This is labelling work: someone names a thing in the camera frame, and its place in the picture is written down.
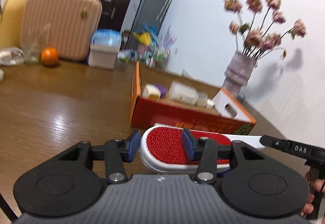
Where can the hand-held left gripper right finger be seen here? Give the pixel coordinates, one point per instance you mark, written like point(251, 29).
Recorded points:
point(188, 145)

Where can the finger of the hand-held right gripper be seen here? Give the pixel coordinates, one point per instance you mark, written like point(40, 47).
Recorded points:
point(287, 146)

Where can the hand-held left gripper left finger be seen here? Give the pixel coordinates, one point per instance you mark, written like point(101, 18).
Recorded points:
point(133, 145)

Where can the red and white lint brush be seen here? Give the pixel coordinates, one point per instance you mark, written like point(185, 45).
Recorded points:
point(165, 142)

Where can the red cardboard box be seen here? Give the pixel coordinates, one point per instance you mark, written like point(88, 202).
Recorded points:
point(177, 114)

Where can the white plastic bottle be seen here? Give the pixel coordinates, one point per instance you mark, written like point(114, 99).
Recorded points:
point(184, 94)

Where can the purple plastic container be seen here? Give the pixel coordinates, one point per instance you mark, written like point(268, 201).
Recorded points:
point(163, 89)

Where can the person's right hand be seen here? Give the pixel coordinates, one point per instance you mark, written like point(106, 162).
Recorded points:
point(319, 186)

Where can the grey textured vase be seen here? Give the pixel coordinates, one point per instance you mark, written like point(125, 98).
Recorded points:
point(238, 74)

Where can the pink flower pot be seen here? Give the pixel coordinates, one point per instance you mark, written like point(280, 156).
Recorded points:
point(142, 50)

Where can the white bin with blue lid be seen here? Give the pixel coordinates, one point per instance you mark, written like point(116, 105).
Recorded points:
point(104, 51)

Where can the yellow watering can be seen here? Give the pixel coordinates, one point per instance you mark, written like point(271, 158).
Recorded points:
point(143, 38)

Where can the dried pink roses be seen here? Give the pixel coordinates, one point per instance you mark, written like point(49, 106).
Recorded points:
point(256, 36)

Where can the blue folding rack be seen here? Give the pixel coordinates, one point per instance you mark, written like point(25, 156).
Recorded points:
point(151, 29)

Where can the orange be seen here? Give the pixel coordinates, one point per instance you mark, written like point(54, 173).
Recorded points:
point(49, 56)

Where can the grey refrigerator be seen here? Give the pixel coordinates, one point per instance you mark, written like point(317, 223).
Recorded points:
point(147, 10)

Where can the pink ribbed suitcase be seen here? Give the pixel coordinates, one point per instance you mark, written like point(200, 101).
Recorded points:
point(63, 23)

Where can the clear glass cup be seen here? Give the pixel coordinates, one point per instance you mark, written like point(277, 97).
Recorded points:
point(31, 46)

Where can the white folded umbrella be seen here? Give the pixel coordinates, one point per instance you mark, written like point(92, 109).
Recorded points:
point(166, 4)

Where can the dark entrance door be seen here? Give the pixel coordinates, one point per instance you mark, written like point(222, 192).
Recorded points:
point(114, 3)

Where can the white bottle cap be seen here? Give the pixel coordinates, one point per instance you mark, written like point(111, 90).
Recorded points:
point(1, 75)

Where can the yellow thermos bottle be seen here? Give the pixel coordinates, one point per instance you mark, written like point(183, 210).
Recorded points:
point(12, 18)

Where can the white wall outlet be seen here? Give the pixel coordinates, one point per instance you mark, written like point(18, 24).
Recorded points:
point(177, 50)

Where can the purple flower wall sticker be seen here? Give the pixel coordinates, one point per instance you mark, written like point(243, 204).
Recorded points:
point(168, 37)

